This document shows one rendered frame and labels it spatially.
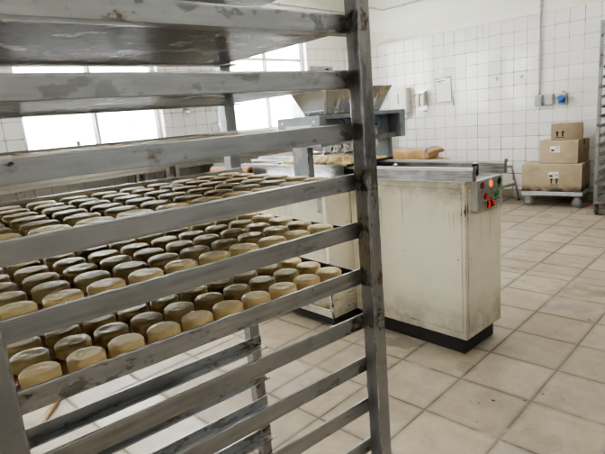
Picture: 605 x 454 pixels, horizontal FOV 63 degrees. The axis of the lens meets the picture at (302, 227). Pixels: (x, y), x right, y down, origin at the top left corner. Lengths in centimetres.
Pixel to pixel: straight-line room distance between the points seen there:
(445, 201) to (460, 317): 56
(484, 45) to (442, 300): 471
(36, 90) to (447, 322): 218
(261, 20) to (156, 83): 20
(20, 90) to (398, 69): 689
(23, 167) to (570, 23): 614
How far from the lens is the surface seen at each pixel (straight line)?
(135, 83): 69
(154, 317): 84
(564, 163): 605
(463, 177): 231
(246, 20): 78
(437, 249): 243
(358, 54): 88
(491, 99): 672
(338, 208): 266
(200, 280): 74
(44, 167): 65
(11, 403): 67
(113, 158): 67
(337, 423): 101
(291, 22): 83
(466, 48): 689
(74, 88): 66
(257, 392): 142
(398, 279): 263
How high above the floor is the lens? 117
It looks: 12 degrees down
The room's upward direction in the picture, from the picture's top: 5 degrees counter-clockwise
